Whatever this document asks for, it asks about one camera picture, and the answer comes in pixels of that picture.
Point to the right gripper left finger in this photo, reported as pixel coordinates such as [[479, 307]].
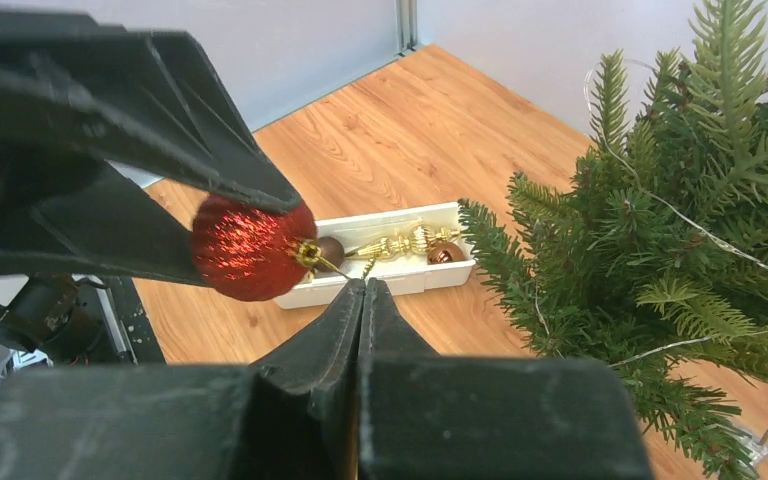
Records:
[[286, 416]]

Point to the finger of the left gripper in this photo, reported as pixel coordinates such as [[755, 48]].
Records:
[[88, 218], [149, 99]]

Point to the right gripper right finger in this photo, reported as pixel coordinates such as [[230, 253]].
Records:
[[423, 415]]

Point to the red glitter ball ornament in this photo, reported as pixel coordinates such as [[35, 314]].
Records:
[[251, 254]]

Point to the small green christmas tree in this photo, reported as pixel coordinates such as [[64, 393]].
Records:
[[658, 254]]

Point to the dark brown ball ornament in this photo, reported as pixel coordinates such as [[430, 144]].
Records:
[[332, 253]]

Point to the clear battery box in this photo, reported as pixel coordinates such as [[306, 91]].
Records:
[[756, 446]]

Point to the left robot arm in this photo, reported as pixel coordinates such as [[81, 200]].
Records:
[[47, 314]]

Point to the white ornament tray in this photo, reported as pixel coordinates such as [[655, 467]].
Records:
[[406, 274]]

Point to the gold finial ornament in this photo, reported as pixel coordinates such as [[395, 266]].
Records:
[[416, 240]]

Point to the left aluminium frame post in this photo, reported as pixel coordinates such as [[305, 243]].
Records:
[[407, 26]]

